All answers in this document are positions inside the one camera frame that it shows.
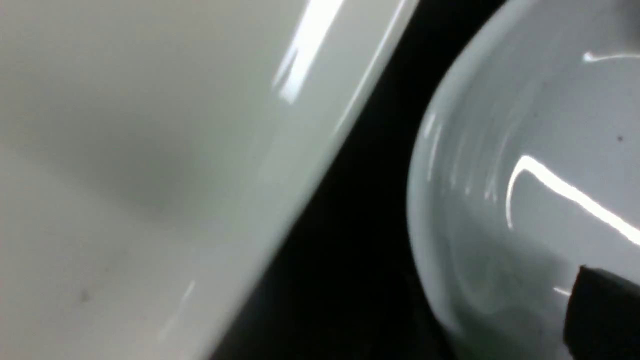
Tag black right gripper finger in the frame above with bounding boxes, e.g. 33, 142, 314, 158
563, 266, 640, 360

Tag white square rice plate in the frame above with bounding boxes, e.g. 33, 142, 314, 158
0, 0, 418, 360

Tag black plastic tray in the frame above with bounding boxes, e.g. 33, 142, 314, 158
211, 0, 502, 360

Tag small white bowl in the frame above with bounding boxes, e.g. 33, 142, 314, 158
407, 0, 640, 360

